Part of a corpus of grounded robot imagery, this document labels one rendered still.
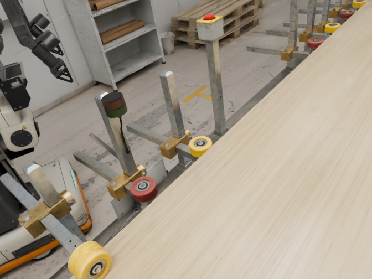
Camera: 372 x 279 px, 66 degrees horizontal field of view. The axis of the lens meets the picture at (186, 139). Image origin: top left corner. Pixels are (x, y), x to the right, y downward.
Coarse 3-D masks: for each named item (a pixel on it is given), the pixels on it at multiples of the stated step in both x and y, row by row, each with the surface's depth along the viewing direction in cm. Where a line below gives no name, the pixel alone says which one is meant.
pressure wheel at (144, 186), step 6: (138, 180) 89; (144, 180) 89; (150, 180) 88; (132, 186) 88; (138, 186) 88; (144, 186) 87; (150, 186) 86; (156, 186) 87; (132, 192) 86; (138, 192) 85; (144, 192) 85; (150, 192) 85; (156, 192) 87; (138, 198) 85; (144, 198) 85; (150, 198) 86
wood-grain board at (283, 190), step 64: (320, 64) 132; (256, 128) 102; (320, 128) 96; (192, 192) 83; (256, 192) 79; (320, 192) 76; (128, 256) 70; (192, 256) 67; (256, 256) 65; (320, 256) 62
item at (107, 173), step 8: (80, 152) 114; (80, 160) 111; (88, 160) 109; (96, 168) 104; (104, 168) 104; (104, 176) 102; (112, 176) 100; (128, 184) 95; (128, 192) 95; (152, 200) 90
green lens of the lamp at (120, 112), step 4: (104, 108) 78; (120, 108) 77; (124, 108) 78; (108, 112) 77; (112, 112) 77; (116, 112) 77; (120, 112) 78; (124, 112) 79; (108, 116) 78; (112, 116) 78; (116, 116) 78
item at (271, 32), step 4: (268, 32) 194; (272, 32) 192; (276, 32) 190; (280, 32) 189; (284, 32) 187; (288, 32) 185; (300, 32) 182; (284, 36) 188; (312, 36) 177; (316, 36) 175; (320, 36) 174; (324, 36) 172; (328, 36) 171
